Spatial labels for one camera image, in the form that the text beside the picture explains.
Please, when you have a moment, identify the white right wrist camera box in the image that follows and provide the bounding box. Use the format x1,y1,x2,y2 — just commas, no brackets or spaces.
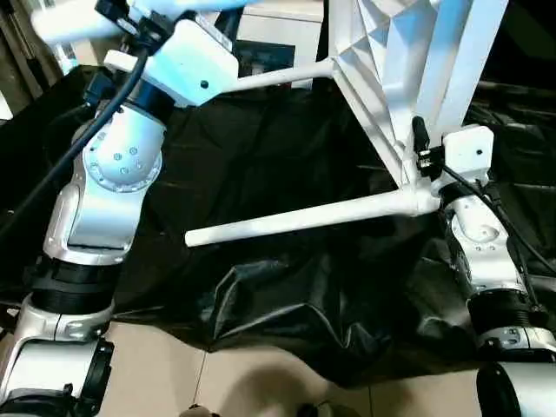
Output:
440,125,497,189

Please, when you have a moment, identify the white plastic table top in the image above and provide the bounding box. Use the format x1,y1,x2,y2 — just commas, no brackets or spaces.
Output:
325,0,510,216

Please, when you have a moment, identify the white glass-door cabinet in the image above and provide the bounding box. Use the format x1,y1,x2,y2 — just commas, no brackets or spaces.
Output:
63,0,329,89

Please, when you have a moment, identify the grey curtain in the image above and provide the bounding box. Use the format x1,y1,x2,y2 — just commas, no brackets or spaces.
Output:
0,0,66,101

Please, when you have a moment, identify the large black screen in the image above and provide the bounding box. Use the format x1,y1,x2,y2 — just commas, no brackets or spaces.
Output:
473,0,556,88

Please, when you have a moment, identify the black plastic mat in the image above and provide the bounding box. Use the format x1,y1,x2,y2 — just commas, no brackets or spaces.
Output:
0,65,556,387

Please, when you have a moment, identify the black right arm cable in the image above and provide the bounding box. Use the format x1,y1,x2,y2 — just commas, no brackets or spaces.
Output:
433,161,548,301

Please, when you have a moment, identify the silver metal bar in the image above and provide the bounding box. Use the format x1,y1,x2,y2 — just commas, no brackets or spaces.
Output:
476,78,556,98

